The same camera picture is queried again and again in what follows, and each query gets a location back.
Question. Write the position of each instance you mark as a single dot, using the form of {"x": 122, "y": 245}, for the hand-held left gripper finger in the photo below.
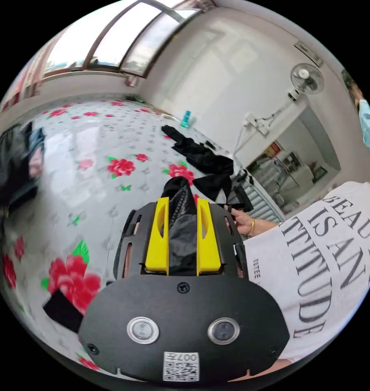
{"x": 210, "y": 244}

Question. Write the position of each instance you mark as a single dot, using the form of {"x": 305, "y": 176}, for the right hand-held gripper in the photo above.
{"x": 243, "y": 198}

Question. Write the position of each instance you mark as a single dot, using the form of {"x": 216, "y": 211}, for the black long sleeve shirt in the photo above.
{"x": 203, "y": 160}

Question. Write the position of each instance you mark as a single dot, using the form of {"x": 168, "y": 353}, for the person's right forearm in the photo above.
{"x": 264, "y": 227}

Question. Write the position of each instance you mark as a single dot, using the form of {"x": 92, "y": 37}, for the person's right hand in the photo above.
{"x": 241, "y": 221}

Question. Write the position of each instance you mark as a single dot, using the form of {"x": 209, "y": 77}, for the teal bottle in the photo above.
{"x": 186, "y": 119}

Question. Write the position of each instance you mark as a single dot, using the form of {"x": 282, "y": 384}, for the person's body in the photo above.
{"x": 319, "y": 262}

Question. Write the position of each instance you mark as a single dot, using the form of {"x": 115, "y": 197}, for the bed with floral sheet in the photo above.
{"x": 90, "y": 183}

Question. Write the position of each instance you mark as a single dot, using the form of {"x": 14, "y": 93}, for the pile of clothes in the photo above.
{"x": 10, "y": 165}

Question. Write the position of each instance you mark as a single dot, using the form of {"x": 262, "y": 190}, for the white wall fan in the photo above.
{"x": 305, "y": 78}

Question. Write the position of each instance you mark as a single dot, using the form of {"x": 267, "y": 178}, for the window with brown frame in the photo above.
{"x": 117, "y": 39}

